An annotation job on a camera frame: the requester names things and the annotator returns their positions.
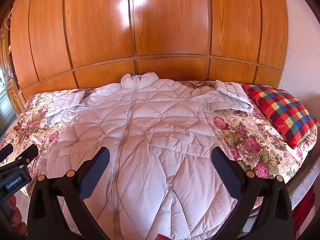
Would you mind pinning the floral bedspread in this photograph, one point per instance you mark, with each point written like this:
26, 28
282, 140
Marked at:
250, 140

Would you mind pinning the wooden wardrobe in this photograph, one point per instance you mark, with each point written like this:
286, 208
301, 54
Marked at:
162, 30

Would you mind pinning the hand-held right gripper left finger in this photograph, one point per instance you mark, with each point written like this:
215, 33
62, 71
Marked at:
95, 169

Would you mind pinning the plaid pillow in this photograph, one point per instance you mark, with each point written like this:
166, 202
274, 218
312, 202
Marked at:
282, 112

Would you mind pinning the person's left hand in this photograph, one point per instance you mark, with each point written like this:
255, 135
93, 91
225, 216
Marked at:
18, 216

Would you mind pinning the grey bed base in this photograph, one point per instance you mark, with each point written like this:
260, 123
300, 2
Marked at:
303, 180

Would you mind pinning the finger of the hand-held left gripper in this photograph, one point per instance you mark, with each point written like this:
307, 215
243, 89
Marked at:
28, 155
5, 152

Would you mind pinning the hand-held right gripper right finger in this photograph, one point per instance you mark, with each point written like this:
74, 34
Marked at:
225, 170

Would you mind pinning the red cloth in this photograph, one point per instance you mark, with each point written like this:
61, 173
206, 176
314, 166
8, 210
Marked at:
303, 210

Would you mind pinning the white quilted jacket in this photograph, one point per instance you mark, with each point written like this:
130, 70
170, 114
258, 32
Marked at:
155, 130

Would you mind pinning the wooden door with glass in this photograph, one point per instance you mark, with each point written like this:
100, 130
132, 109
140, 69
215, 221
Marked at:
7, 100

